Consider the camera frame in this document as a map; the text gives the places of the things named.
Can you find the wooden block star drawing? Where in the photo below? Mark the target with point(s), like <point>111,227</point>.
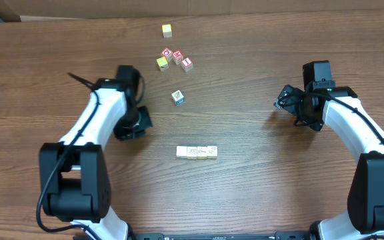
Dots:
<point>181,151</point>

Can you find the wooden block blue side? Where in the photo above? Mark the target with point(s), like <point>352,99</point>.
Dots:
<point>178,97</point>

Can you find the red block letter I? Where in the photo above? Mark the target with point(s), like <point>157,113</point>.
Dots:
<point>187,64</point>

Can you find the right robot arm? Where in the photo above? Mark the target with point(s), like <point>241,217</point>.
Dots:
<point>321,102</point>

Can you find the yellow block far top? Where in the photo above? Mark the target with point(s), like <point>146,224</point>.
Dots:
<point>167,30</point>

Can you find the red block letter C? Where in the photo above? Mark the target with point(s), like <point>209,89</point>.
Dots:
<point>167,53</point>

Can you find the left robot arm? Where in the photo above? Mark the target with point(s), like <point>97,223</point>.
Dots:
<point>75,185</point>

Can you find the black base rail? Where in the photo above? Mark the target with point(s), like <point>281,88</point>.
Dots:
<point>280,235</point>

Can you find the red block letter M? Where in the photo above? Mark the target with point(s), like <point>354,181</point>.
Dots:
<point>178,56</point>

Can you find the yellow wooden block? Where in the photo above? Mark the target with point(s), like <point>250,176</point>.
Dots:
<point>163,63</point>

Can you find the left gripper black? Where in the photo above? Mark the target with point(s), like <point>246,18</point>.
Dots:
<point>140,122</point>

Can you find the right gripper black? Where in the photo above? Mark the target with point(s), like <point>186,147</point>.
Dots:
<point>286,100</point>

